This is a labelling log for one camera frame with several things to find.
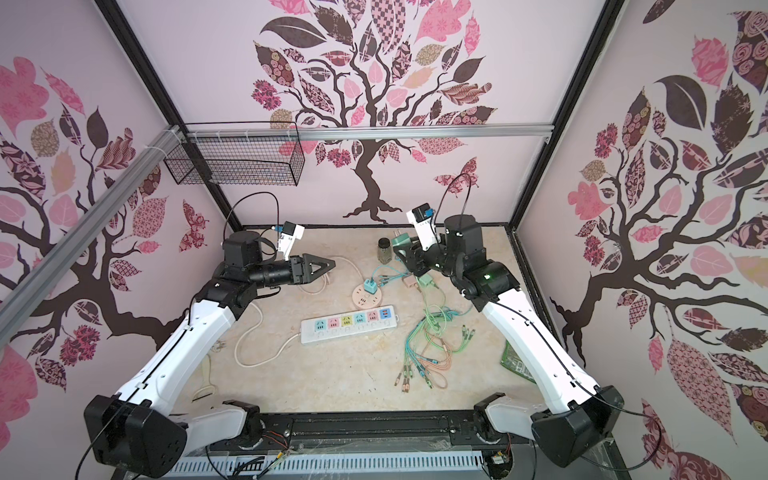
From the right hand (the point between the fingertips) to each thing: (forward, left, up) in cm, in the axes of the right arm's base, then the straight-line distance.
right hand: (403, 240), depth 69 cm
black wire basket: (+40, +52, 0) cm, 66 cm away
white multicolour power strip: (-6, +17, -32) cm, 37 cm away
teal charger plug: (+6, +10, -29) cm, 31 cm away
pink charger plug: (+11, -3, -33) cm, 35 cm away
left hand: (-4, +18, -5) cm, 19 cm away
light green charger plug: (+10, -9, -32) cm, 35 cm away
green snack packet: (-17, -32, -34) cm, 49 cm away
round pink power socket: (+3, +12, -32) cm, 34 cm away
